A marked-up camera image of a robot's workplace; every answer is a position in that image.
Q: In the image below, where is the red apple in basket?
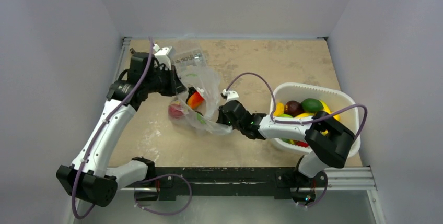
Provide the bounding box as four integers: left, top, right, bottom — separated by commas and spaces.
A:
295, 141, 309, 148

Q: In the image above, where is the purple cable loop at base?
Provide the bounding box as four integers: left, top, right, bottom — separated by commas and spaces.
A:
133, 173, 193, 216

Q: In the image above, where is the dark green fake avocado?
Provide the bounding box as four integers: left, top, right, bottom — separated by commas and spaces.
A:
301, 98, 324, 113

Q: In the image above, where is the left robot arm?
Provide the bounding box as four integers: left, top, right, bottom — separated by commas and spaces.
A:
56, 48, 186, 207

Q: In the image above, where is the orange fake fruit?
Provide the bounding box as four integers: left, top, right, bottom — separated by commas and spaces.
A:
186, 92, 204, 110

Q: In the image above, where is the clear plastic bag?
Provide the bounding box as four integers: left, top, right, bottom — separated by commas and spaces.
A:
168, 50, 232, 136

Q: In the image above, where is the dark red fake fruit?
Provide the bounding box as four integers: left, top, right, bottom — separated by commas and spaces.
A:
284, 100, 305, 117

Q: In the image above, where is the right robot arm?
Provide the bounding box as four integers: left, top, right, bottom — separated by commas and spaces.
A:
217, 100, 355, 186

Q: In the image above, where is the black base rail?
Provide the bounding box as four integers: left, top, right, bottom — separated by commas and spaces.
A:
130, 167, 328, 203

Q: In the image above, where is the clear plastic screw box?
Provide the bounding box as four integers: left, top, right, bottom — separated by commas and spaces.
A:
172, 40, 207, 70

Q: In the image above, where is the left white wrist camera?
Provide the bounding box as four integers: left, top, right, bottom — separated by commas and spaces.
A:
153, 44, 176, 70

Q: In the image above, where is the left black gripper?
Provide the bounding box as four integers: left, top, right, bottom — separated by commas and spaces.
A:
144, 65, 186, 96

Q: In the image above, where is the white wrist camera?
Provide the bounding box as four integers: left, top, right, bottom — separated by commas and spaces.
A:
221, 89, 239, 102
153, 44, 176, 70

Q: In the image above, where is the yellow fake banana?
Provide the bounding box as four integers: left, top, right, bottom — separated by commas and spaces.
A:
295, 100, 341, 121

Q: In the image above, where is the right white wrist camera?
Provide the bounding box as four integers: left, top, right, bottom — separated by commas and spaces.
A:
221, 89, 239, 102

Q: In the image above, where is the light green fake apple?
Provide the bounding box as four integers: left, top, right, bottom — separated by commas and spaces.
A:
277, 114, 293, 119

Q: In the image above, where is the yellow fake lemon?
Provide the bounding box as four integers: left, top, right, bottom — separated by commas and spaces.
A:
273, 102, 285, 117

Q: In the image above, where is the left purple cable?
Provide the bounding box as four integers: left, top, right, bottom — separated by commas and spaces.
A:
71, 36, 155, 220

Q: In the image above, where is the white plastic basket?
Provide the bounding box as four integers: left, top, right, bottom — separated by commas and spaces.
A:
270, 82, 360, 155

